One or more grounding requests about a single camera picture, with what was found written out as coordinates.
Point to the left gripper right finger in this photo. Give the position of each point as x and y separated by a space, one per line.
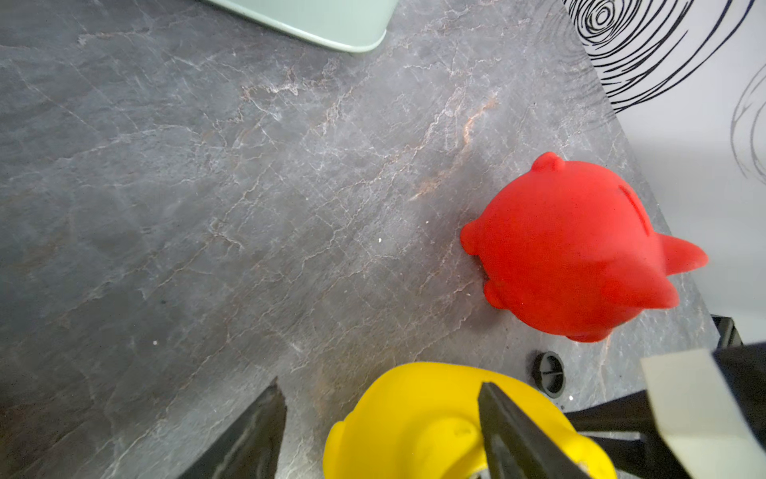
515 446

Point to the red piggy bank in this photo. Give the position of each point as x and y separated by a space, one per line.
569 249

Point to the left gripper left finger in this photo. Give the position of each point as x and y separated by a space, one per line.
251 445

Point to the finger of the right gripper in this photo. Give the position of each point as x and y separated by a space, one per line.
645 457

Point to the mint green toaster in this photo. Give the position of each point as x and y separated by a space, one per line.
354 26

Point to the yellow piggy bank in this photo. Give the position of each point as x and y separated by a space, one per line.
422 420

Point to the black plug near red pig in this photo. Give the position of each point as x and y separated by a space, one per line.
548 373

